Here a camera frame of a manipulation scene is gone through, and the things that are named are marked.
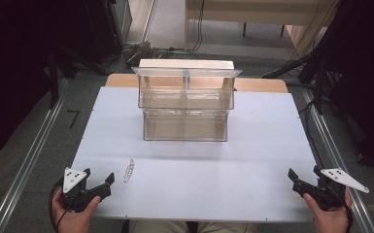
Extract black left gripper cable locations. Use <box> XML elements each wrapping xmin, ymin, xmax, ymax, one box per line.
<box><xmin>48</xmin><ymin>179</ymin><xmax>68</xmax><ymax>233</ymax></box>

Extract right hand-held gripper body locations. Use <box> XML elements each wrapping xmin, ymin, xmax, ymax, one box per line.
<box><xmin>292</xmin><ymin>167</ymin><xmax>370</xmax><ymax>212</ymax></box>

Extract person's right hand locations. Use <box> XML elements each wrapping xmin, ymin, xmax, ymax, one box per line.
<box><xmin>302</xmin><ymin>188</ymin><xmax>353</xmax><ymax>233</ymax></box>

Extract wooden table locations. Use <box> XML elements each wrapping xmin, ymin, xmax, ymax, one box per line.
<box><xmin>104</xmin><ymin>73</ymin><xmax>289</xmax><ymax>94</ymax></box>

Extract clear acrylic drawer organizer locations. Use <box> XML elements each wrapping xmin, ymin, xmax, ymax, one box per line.
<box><xmin>131</xmin><ymin>58</ymin><xmax>243</xmax><ymax>143</ymax></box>

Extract light wooden bench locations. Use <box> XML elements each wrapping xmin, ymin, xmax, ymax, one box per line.
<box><xmin>184</xmin><ymin>0</ymin><xmax>340</xmax><ymax>52</ymax></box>

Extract black floor cable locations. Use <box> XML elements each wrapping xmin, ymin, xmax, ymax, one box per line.
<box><xmin>299</xmin><ymin>100</ymin><xmax>326</xmax><ymax>171</ymax></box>

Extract black cabinet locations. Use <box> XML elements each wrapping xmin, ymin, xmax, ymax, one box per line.
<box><xmin>85</xmin><ymin>0</ymin><xmax>134</xmax><ymax>64</ymax></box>

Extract dark curtain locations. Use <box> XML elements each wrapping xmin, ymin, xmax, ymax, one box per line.
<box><xmin>317</xmin><ymin>0</ymin><xmax>374</xmax><ymax>174</ymax></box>
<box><xmin>0</xmin><ymin>0</ymin><xmax>93</xmax><ymax>164</ymax></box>

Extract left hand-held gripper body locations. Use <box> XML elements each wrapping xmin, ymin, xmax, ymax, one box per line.
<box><xmin>59</xmin><ymin>167</ymin><xmax>112</xmax><ymax>214</ymax></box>

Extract person's beige trousers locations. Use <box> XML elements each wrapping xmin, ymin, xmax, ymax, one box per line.
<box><xmin>127</xmin><ymin>219</ymin><xmax>251</xmax><ymax>233</ymax></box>

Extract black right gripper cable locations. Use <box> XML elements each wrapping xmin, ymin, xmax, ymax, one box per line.
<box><xmin>344</xmin><ymin>193</ymin><xmax>355</xmax><ymax>233</ymax></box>

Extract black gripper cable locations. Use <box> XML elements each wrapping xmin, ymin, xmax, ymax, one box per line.
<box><xmin>48</xmin><ymin>179</ymin><xmax>68</xmax><ymax>233</ymax></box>
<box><xmin>344</xmin><ymin>193</ymin><xmax>355</xmax><ymax>233</ymax></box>

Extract black stand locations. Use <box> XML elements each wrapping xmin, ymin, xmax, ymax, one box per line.
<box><xmin>47</xmin><ymin>48</ymin><xmax>79</xmax><ymax>110</ymax></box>
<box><xmin>260</xmin><ymin>48</ymin><xmax>329</xmax><ymax>116</ymax></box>

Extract aluminium floor rail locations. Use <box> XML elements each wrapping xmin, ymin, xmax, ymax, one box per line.
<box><xmin>0</xmin><ymin>77</ymin><xmax>71</xmax><ymax>233</ymax></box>
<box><xmin>299</xmin><ymin>86</ymin><xmax>374</xmax><ymax>233</ymax></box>

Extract person's left hand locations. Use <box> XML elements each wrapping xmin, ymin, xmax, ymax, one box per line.
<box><xmin>51</xmin><ymin>187</ymin><xmax>102</xmax><ymax>233</ymax></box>

